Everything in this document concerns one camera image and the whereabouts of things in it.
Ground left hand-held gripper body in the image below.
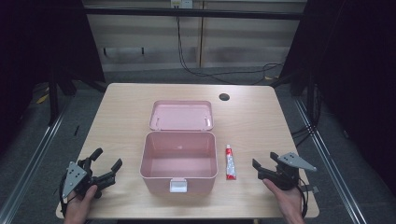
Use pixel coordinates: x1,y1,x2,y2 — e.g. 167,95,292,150
61,157,117,200

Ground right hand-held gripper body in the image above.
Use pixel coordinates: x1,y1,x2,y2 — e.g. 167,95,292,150
257,151,318,191

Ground red and white tube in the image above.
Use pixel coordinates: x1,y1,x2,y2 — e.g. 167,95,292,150
225,144,238,181

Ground pink plastic storage box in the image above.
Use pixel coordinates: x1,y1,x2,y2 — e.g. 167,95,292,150
138,99,219,197

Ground person's right hand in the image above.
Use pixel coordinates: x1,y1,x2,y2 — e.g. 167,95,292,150
262,178,305,224

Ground person's left hand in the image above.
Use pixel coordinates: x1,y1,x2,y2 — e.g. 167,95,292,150
64,185,98,224

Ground grey tape strip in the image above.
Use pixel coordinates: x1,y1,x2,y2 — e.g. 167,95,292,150
300,185,320,195

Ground black metal stand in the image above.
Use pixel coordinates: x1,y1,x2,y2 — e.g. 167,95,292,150
47,69,61,127

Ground black curtain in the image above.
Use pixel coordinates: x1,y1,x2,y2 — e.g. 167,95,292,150
0,0,106,155
278,0,396,195

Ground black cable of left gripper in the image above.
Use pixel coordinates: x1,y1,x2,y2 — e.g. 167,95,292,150
58,173,78,219

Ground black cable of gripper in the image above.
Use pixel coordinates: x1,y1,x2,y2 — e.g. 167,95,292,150
297,176,310,218
58,173,78,219

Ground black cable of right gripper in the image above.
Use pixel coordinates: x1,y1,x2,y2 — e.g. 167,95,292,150
297,176,310,218

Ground black floor cables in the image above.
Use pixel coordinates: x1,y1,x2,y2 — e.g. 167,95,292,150
290,123,317,147

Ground metal floor rail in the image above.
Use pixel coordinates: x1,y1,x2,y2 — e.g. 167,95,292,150
0,95,77,224
292,98,370,224

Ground long black wall cable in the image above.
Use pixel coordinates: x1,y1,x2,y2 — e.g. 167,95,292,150
176,16,285,86

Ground black horizontal frame bar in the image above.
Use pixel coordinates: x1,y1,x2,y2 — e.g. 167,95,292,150
83,7,308,21

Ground white wall socket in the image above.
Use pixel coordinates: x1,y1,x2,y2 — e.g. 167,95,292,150
170,0,194,9

